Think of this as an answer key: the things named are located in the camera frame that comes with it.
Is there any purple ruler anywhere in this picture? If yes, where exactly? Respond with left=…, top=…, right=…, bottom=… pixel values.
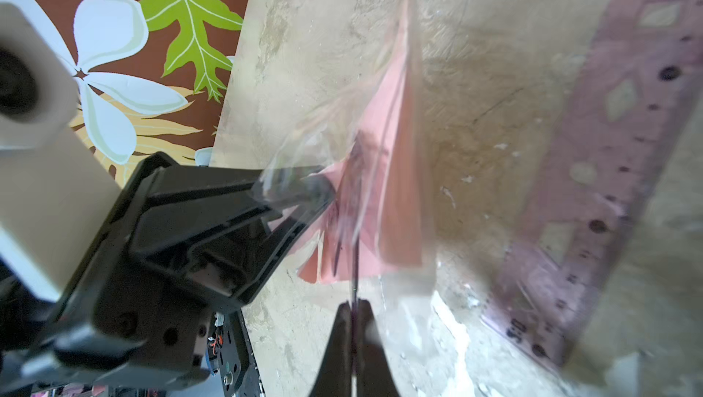
left=483, top=0, right=702, bottom=372

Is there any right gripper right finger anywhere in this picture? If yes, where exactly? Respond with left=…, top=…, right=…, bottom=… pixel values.
left=355, top=299, right=399, bottom=397

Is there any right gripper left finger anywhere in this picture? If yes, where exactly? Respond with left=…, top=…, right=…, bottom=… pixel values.
left=309, top=303, right=353, bottom=397

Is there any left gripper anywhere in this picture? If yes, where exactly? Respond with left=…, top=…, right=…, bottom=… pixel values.
left=1, top=152, right=336, bottom=392

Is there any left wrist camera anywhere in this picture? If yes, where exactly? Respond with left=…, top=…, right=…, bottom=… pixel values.
left=1, top=3, right=120, bottom=303

